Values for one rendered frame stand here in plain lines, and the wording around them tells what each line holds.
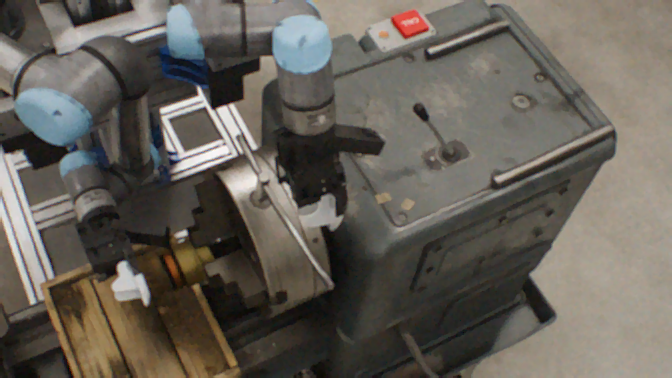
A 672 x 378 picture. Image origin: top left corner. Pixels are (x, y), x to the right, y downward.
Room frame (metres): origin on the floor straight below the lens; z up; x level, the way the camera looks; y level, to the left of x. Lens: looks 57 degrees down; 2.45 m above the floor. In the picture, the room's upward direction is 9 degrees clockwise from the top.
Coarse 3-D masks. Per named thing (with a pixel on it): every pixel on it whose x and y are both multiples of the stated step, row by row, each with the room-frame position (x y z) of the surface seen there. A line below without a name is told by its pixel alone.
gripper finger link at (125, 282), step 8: (120, 264) 0.65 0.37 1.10; (120, 272) 0.64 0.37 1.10; (128, 272) 0.64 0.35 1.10; (120, 280) 0.62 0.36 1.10; (128, 280) 0.62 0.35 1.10; (136, 280) 0.62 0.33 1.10; (144, 280) 0.63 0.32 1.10; (112, 288) 0.60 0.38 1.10; (120, 288) 0.61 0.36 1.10; (128, 288) 0.61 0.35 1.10; (136, 288) 0.61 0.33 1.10; (144, 288) 0.61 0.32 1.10; (144, 296) 0.60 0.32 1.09
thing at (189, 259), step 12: (168, 252) 0.69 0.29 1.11; (180, 252) 0.69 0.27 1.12; (192, 252) 0.69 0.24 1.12; (204, 252) 0.70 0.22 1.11; (168, 264) 0.66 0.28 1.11; (180, 264) 0.66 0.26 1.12; (192, 264) 0.67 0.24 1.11; (168, 276) 0.64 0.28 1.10; (180, 276) 0.65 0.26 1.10; (192, 276) 0.65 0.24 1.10; (204, 276) 0.66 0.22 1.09; (180, 288) 0.64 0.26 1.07
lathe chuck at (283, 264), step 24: (240, 168) 0.82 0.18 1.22; (264, 168) 0.82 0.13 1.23; (240, 192) 0.76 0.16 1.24; (240, 216) 0.72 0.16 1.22; (264, 216) 0.72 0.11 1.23; (288, 216) 0.73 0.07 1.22; (240, 240) 0.73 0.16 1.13; (264, 240) 0.69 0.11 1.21; (288, 240) 0.70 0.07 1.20; (264, 264) 0.65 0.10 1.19; (288, 264) 0.67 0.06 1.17; (288, 288) 0.64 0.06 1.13; (312, 288) 0.66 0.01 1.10; (264, 312) 0.64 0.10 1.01
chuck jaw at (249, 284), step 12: (240, 252) 0.71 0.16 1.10; (204, 264) 0.68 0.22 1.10; (216, 264) 0.68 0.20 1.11; (228, 264) 0.68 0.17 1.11; (240, 264) 0.69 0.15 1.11; (216, 276) 0.66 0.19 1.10; (228, 276) 0.66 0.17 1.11; (240, 276) 0.66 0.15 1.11; (252, 276) 0.66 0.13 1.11; (228, 288) 0.64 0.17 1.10; (240, 288) 0.63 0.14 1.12; (252, 288) 0.64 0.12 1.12; (264, 288) 0.64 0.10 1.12; (252, 300) 0.62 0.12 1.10; (264, 300) 0.63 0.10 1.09; (276, 300) 0.63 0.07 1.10
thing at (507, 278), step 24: (552, 240) 1.00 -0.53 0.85; (504, 264) 0.91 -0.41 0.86; (528, 264) 0.96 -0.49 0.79; (456, 288) 0.83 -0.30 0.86; (480, 288) 0.88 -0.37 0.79; (504, 288) 0.93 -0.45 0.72; (408, 312) 0.75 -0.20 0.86; (432, 312) 0.80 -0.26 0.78; (456, 312) 0.84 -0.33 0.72; (480, 312) 0.89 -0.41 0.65; (336, 336) 0.69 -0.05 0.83; (384, 336) 0.73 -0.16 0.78; (432, 336) 0.83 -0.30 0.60; (336, 360) 0.68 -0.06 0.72; (360, 360) 0.70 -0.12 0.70; (384, 360) 0.75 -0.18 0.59
